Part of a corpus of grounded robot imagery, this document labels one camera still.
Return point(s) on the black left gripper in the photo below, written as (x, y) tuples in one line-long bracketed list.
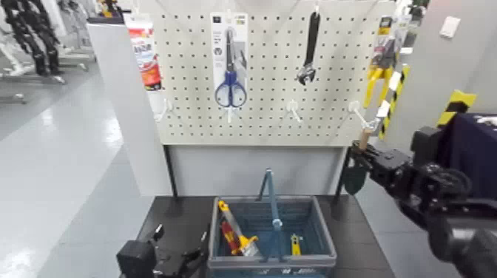
[(180, 264)]

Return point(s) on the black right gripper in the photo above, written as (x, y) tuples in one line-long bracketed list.
[(390, 171)]

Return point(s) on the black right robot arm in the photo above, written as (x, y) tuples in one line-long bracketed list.
[(450, 202)]

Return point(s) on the blue crate with grey rim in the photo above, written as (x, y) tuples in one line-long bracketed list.
[(240, 261)]

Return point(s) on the white pegboard hook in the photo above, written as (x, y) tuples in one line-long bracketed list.
[(359, 112), (293, 108), (230, 114), (163, 110)]

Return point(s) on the black pegboard stand leg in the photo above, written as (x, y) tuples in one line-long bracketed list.
[(172, 171)]

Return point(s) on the yellow black striped corner guard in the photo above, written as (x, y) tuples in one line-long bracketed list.
[(456, 106)]

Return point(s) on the beige pegboard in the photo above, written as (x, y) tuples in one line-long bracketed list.
[(268, 132)]

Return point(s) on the dark navy box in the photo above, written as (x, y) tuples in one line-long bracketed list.
[(473, 155)]

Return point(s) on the yellow utility cutter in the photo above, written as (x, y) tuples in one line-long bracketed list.
[(296, 244)]

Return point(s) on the black adjustable wrench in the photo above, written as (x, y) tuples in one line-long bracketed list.
[(310, 42)]

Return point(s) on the blue scissors in white package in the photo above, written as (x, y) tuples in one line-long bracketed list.
[(231, 85)]

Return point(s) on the red and white package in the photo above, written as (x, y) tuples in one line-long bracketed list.
[(145, 54)]

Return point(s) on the black humanoid robot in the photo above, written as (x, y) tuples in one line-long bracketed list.
[(35, 35)]

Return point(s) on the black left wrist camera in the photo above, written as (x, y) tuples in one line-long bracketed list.
[(136, 260)]

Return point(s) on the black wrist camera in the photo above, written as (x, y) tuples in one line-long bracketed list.
[(425, 143), (136, 260)]

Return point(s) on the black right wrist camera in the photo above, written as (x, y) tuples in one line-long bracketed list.
[(425, 143)]

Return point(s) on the yellow black striped post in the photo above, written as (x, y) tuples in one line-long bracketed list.
[(394, 97)]

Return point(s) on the white wall switch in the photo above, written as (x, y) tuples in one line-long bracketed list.
[(450, 27)]

